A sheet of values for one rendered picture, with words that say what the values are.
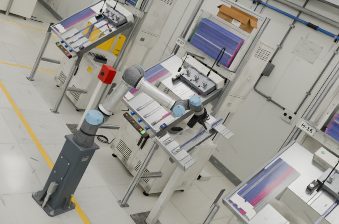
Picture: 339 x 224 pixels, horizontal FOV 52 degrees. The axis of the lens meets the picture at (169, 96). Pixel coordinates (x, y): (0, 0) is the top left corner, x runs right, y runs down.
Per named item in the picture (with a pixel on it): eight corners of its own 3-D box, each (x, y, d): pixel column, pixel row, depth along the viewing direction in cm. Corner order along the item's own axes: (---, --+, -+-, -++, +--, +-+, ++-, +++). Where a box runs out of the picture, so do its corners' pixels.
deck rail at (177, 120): (157, 137, 281) (156, 132, 277) (156, 135, 282) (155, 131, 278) (222, 93, 306) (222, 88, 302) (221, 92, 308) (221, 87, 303)
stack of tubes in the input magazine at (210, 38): (226, 67, 295) (242, 39, 288) (188, 42, 326) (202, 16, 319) (234, 70, 305) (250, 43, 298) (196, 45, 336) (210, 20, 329)
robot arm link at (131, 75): (124, 65, 223) (188, 108, 222) (129, 63, 234) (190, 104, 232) (115, 79, 226) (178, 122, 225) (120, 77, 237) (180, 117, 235)
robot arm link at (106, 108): (83, 120, 248) (130, 62, 233) (92, 114, 262) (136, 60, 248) (96, 131, 248) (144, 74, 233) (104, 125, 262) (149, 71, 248)
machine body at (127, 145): (144, 199, 319) (176, 144, 303) (107, 152, 362) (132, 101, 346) (188, 192, 368) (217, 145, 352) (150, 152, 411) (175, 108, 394)
